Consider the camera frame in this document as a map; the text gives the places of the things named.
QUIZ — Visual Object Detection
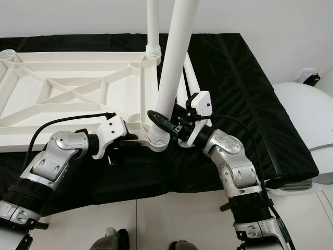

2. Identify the white plastic table top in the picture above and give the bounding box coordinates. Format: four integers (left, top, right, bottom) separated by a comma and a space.
0, 48, 170, 155

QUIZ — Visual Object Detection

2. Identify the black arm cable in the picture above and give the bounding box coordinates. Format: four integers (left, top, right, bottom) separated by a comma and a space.
26, 112, 116, 162
211, 114, 294, 250

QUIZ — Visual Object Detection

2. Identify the white rounded bin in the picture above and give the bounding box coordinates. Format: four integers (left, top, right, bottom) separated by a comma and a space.
320, 68, 333, 93

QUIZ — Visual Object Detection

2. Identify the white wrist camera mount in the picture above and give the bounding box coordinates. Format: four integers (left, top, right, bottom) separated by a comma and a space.
91, 115, 128, 159
187, 91, 212, 146

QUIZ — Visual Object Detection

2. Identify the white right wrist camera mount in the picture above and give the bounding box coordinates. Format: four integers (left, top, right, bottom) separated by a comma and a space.
187, 91, 212, 146

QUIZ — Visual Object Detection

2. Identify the silver robot right leg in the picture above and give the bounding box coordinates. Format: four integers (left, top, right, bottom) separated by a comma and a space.
169, 240, 198, 250

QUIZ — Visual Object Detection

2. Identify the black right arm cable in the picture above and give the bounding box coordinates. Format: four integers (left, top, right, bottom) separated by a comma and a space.
211, 114, 294, 250

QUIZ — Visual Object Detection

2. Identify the white rounded appliance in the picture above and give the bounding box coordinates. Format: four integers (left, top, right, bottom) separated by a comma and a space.
265, 81, 333, 191

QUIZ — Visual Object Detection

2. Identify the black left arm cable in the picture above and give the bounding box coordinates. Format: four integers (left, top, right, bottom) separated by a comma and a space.
26, 112, 116, 162

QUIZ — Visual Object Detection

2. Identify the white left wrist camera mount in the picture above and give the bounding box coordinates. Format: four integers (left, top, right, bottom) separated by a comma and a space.
91, 115, 128, 159

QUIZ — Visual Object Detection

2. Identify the white wall socket with plug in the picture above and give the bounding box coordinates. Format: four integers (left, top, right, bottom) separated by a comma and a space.
297, 69, 321, 86

